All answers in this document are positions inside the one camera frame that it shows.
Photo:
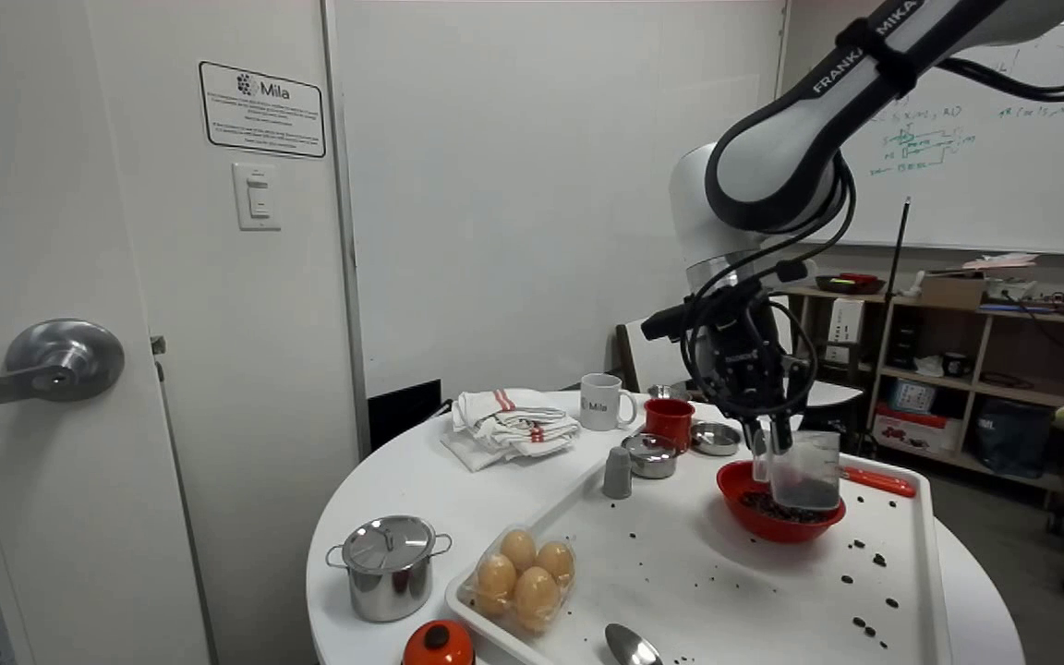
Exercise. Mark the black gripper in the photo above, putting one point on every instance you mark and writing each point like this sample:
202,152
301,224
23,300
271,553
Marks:
734,351

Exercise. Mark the clear plastic jug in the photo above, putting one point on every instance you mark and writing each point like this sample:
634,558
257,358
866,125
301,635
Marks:
805,474

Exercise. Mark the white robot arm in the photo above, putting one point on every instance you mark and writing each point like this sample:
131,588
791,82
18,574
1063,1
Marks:
786,181

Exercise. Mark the small steel bowl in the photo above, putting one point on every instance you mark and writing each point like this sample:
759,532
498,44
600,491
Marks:
717,442

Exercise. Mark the red bowl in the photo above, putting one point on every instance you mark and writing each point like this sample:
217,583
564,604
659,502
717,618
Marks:
756,507

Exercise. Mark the red mug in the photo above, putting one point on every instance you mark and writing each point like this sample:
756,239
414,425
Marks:
670,423

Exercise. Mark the grey salt shaker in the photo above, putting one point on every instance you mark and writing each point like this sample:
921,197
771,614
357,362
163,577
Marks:
619,474

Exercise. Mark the white plastic tray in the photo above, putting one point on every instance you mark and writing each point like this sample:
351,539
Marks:
685,574

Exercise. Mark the white mug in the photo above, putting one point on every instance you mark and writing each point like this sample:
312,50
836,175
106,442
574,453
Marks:
605,404

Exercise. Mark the wooden shelf unit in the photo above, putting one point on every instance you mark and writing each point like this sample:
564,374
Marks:
956,385

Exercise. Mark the white and red cloth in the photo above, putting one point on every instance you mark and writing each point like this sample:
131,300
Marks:
507,425

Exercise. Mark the eggs in clear container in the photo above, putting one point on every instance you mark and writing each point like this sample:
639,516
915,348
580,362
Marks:
523,580

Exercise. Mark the whiteboard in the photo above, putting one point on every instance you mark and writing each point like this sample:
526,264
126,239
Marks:
957,166

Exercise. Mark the orange round object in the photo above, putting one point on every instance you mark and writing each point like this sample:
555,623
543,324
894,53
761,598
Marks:
441,645

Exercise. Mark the steel pot with lid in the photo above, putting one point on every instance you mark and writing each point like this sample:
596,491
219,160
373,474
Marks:
389,565

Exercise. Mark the red-handled fork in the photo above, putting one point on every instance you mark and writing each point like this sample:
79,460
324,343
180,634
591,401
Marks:
881,481

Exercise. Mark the red-handled spoon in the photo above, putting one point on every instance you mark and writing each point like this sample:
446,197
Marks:
631,647

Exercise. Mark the white light switch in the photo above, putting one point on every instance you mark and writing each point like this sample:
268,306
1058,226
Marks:
257,209

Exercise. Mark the wall sign plate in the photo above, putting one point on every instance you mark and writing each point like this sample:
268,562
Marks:
259,111

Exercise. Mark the metal door handle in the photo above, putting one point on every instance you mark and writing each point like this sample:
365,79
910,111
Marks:
60,358

